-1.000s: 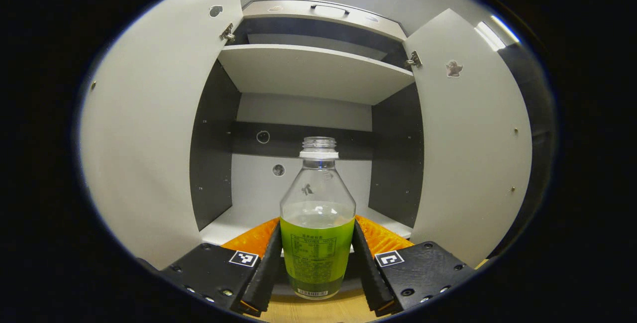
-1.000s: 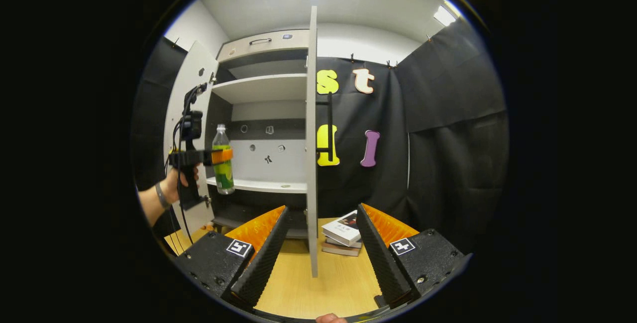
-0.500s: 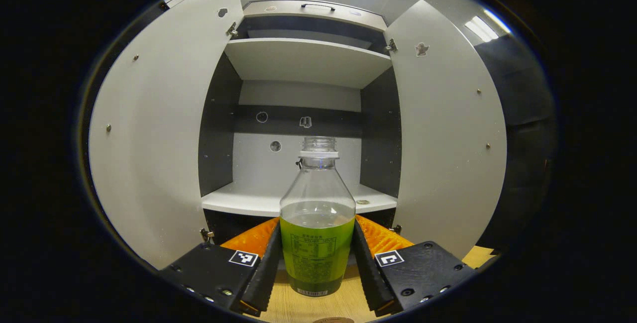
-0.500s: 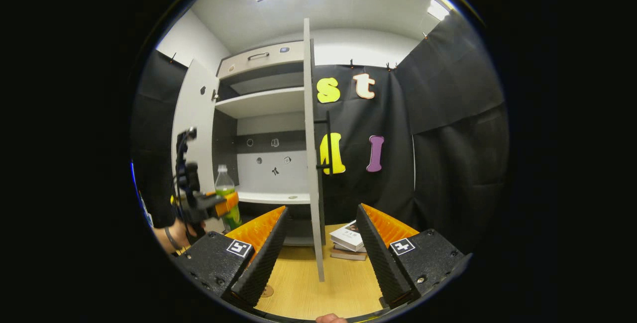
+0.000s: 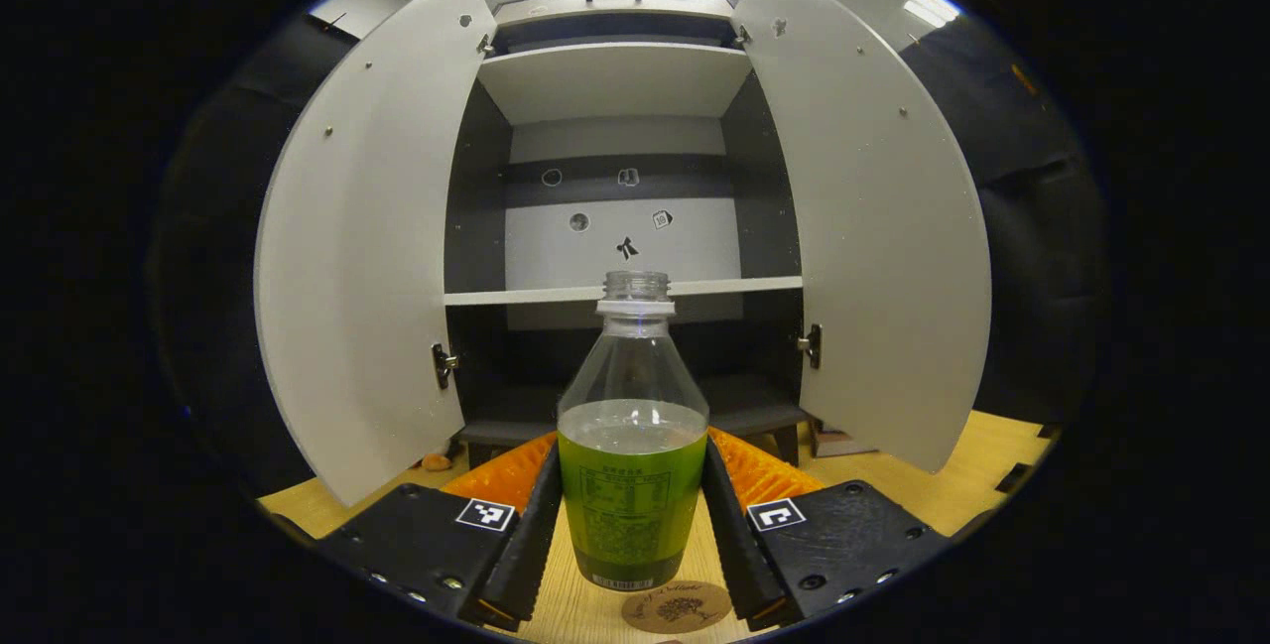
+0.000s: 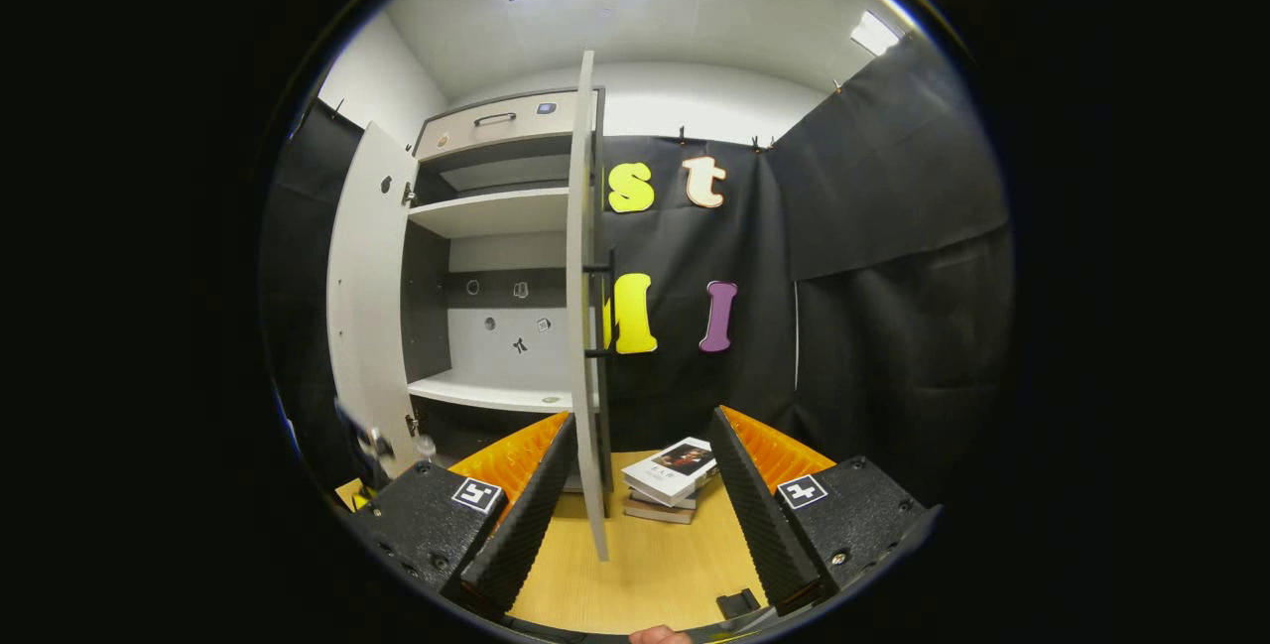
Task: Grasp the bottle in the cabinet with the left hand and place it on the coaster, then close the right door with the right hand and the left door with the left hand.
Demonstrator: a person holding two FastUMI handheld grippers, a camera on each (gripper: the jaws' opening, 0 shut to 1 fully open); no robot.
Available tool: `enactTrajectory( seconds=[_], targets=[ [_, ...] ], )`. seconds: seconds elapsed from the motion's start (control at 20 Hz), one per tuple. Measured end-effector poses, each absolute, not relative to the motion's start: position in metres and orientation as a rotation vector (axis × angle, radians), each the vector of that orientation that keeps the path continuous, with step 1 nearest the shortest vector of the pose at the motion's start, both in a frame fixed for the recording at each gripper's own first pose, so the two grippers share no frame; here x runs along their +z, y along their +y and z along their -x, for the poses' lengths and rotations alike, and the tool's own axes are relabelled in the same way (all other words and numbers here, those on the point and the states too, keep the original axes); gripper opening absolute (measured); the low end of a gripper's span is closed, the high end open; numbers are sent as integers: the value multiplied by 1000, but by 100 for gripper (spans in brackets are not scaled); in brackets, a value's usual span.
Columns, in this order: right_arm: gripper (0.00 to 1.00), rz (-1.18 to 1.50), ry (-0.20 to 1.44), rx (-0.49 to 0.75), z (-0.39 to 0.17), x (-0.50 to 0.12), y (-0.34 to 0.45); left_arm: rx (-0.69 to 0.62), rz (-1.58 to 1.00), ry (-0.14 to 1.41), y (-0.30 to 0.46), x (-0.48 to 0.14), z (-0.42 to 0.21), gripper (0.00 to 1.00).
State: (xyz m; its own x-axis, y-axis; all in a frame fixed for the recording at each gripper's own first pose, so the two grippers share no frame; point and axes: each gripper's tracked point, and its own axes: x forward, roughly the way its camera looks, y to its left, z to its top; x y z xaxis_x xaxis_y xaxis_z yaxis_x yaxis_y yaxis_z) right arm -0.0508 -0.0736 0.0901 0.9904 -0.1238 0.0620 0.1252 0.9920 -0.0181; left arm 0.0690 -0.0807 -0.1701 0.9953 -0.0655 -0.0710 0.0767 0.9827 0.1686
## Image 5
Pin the black backdrop cloth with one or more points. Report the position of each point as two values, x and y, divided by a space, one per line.
1042 257

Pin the penguin plush toy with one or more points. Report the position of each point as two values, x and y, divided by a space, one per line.
437 461

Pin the round brown coaster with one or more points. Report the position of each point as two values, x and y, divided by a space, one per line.
685 612

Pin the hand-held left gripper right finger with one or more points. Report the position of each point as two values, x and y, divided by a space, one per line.
734 555

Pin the grey cabinet door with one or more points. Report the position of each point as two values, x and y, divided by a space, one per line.
367 277
883 257

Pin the green tea bottle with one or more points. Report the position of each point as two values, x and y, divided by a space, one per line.
632 485

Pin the small ceiling light panel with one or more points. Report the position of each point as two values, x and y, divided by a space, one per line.
933 7

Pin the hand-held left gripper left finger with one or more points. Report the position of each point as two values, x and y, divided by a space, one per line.
526 555

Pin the white photo cover book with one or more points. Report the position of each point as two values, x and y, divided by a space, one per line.
843 443

